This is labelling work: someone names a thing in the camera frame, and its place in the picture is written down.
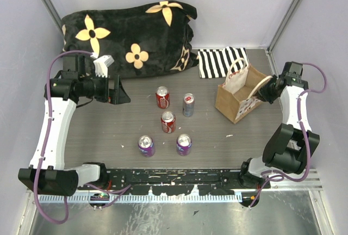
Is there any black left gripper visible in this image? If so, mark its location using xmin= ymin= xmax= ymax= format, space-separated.
xmin=80 ymin=71 xmax=131 ymax=104

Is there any brown canvas tote bag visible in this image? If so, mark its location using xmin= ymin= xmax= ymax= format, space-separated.
xmin=215 ymin=58 xmax=272 ymax=124

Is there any red coca-cola can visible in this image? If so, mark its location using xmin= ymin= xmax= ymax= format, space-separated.
xmin=156 ymin=86 xmax=170 ymax=109
xmin=161 ymin=111 xmax=176 ymax=133

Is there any silver blue Red Bull can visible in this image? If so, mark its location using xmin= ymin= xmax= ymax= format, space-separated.
xmin=183 ymin=93 xmax=195 ymax=117

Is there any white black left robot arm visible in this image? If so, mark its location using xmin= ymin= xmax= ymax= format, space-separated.
xmin=18 ymin=55 xmax=131 ymax=196

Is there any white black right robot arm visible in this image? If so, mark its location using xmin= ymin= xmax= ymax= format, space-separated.
xmin=238 ymin=61 xmax=320 ymax=188

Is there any purple Fanta can left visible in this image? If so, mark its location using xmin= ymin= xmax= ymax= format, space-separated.
xmin=138 ymin=135 xmax=156 ymax=157

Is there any purple fanta can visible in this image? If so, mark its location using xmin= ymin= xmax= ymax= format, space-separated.
xmin=138 ymin=135 xmax=156 ymax=157
xmin=176 ymin=134 xmax=192 ymax=156

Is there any black white striped cloth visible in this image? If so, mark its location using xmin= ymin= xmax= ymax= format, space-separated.
xmin=197 ymin=46 xmax=248 ymax=79

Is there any black floral plush blanket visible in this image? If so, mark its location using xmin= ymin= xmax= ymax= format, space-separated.
xmin=61 ymin=0 xmax=198 ymax=78

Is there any purple Fanta can right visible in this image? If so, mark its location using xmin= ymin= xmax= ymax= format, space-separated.
xmin=176 ymin=134 xmax=192 ymax=156

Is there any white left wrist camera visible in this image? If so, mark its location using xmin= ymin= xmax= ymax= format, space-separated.
xmin=93 ymin=55 xmax=114 ymax=78

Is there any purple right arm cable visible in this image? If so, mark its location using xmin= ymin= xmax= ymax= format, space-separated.
xmin=248 ymin=63 xmax=328 ymax=208

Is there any white slotted cable duct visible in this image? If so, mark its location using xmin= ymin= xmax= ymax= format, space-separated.
xmin=38 ymin=193 xmax=243 ymax=203

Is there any black mounting rail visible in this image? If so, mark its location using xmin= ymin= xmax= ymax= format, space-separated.
xmin=77 ymin=168 xmax=271 ymax=196

